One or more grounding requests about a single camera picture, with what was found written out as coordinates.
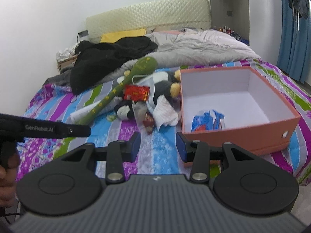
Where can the black jacket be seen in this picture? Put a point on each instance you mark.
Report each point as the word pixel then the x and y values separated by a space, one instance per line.
pixel 96 61

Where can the white crumpled cloth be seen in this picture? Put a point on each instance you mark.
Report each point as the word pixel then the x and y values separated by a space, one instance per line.
pixel 65 54

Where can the white knitted cloth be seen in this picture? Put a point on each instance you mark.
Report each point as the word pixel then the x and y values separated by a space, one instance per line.
pixel 164 114

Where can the green plush massage stick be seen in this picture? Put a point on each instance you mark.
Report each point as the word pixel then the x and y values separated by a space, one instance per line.
pixel 143 66

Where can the grey duvet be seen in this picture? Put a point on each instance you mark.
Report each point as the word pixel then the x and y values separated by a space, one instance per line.
pixel 209 47

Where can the red foil snack packet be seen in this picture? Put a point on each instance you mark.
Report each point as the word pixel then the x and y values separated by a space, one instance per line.
pixel 136 93

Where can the blue curtain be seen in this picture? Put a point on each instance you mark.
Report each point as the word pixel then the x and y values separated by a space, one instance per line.
pixel 294 54

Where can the black wall socket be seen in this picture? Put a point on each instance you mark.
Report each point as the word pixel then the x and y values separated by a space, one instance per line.
pixel 83 33

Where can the cream quilted headboard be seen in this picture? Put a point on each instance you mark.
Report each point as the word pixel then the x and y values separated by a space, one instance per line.
pixel 149 15

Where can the grey white penguin plush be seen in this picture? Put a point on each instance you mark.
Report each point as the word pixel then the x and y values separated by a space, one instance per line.
pixel 166 83

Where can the small panda plush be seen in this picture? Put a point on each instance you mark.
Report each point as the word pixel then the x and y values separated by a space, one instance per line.
pixel 124 110

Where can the pink cardboard box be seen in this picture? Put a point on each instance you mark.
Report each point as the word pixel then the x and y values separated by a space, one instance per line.
pixel 258 117

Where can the yellow pillow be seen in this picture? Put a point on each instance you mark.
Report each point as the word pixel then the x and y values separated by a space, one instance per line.
pixel 115 36

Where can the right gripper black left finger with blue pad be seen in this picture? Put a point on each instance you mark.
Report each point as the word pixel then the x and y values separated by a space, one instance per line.
pixel 118 152

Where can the light blue face mask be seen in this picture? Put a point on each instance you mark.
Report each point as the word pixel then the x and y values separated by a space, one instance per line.
pixel 144 80

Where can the dark red snack wrapper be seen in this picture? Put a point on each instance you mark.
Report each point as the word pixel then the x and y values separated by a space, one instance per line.
pixel 149 123

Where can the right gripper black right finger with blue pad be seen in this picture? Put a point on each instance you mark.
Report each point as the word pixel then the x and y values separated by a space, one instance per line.
pixel 196 152

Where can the blue plastic packet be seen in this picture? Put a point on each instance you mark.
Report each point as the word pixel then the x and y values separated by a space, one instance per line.
pixel 208 121

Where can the person's left hand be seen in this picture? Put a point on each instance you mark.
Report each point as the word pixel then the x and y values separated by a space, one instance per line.
pixel 8 181

